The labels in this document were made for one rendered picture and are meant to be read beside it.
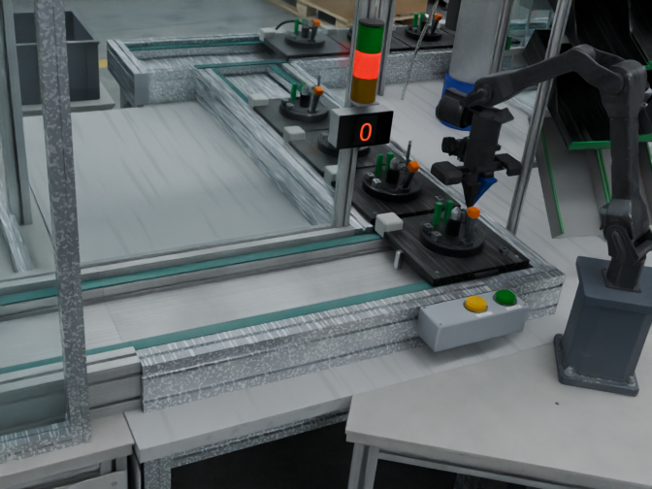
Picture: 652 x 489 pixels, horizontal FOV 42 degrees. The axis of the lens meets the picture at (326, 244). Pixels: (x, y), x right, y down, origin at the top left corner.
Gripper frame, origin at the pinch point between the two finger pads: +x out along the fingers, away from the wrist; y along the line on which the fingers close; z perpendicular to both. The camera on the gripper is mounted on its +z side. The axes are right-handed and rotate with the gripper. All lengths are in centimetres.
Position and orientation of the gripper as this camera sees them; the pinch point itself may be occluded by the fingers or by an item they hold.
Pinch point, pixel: (472, 191)
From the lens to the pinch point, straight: 173.3
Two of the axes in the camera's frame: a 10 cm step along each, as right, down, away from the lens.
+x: -1.0, 8.5, 5.1
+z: -4.4, -5.0, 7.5
